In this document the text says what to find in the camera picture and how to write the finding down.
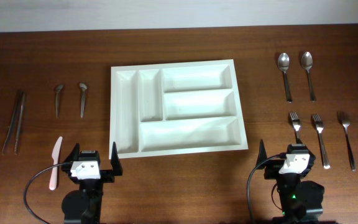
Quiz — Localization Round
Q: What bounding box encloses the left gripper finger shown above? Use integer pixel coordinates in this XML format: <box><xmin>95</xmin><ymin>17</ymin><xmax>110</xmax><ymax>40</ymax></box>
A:
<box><xmin>64</xmin><ymin>143</ymin><xmax>80</xmax><ymax>162</ymax></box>
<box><xmin>110</xmin><ymin>142</ymin><xmax>123</xmax><ymax>174</ymax></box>

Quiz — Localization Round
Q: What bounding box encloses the steel spoon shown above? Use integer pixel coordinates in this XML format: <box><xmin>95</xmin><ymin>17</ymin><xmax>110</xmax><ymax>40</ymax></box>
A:
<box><xmin>277</xmin><ymin>53</ymin><xmax>292</xmax><ymax>103</ymax></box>
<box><xmin>301</xmin><ymin>52</ymin><xmax>316</xmax><ymax>101</ymax></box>

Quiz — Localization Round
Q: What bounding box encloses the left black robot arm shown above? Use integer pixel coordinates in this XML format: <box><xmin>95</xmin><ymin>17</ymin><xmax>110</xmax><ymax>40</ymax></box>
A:
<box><xmin>62</xmin><ymin>144</ymin><xmax>123</xmax><ymax>224</ymax></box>

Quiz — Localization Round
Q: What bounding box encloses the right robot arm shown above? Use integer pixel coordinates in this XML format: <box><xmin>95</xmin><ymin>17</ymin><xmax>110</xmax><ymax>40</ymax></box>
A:
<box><xmin>256</xmin><ymin>141</ymin><xmax>324</xmax><ymax>223</ymax></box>

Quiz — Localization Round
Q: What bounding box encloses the pink plastic knife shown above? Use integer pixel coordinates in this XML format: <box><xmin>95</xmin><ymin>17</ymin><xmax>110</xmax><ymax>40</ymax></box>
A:
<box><xmin>49</xmin><ymin>136</ymin><xmax>63</xmax><ymax>190</ymax></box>

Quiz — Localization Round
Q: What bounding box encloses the small steel teaspoon left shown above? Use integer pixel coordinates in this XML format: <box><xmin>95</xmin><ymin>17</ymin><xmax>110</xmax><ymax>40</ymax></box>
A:
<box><xmin>55</xmin><ymin>84</ymin><xmax>64</xmax><ymax>118</ymax></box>

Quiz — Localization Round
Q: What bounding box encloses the small steel teaspoon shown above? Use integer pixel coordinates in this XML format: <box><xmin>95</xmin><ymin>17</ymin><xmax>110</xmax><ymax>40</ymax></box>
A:
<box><xmin>55</xmin><ymin>84</ymin><xmax>64</xmax><ymax>118</ymax></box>
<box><xmin>79</xmin><ymin>83</ymin><xmax>88</xmax><ymax>118</ymax></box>

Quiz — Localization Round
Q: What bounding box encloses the small steel teaspoon right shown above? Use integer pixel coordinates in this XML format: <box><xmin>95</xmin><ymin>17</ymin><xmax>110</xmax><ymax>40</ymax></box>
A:
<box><xmin>79</xmin><ymin>83</ymin><xmax>88</xmax><ymax>118</ymax></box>

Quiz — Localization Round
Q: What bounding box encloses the white plastic cutlery tray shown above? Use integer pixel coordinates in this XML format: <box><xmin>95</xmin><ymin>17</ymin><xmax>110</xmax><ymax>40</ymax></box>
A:
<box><xmin>109</xmin><ymin>59</ymin><xmax>248</xmax><ymax>159</ymax></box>

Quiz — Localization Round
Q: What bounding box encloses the right black camera cable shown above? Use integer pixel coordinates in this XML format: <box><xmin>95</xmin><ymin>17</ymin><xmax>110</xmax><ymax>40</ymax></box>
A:
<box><xmin>246</xmin><ymin>154</ymin><xmax>288</xmax><ymax>224</ymax></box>

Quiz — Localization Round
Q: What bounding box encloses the black camera cable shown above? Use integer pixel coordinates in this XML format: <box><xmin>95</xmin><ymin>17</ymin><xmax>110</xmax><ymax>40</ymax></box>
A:
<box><xmin>23</xmin><ymin>162</ymin><xmax>71</xmax><ymax>224</ymax></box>
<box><xmin>246</xmin><ymin>154</ymin><xmax>288</xmax><ymax>224</ymax></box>

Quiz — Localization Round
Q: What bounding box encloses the left black camera cable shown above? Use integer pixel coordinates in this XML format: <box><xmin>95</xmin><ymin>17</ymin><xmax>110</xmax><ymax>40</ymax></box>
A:
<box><xmin>23</xmin><ymin>162</ymin><xmax>71</xmax><ymax>224</ymax></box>

